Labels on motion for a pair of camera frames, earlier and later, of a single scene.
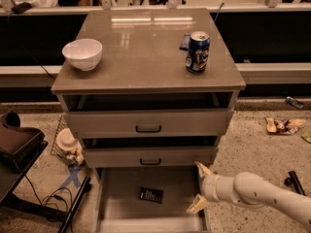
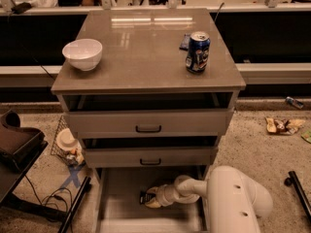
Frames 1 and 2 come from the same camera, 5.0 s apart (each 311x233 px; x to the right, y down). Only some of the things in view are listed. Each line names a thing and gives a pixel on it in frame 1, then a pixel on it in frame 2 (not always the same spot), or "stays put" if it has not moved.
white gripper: [210, 187] -> [162, 195]
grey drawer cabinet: [164, 92] stays put
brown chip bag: [284, 126] stays put
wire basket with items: [66, 146] stays put
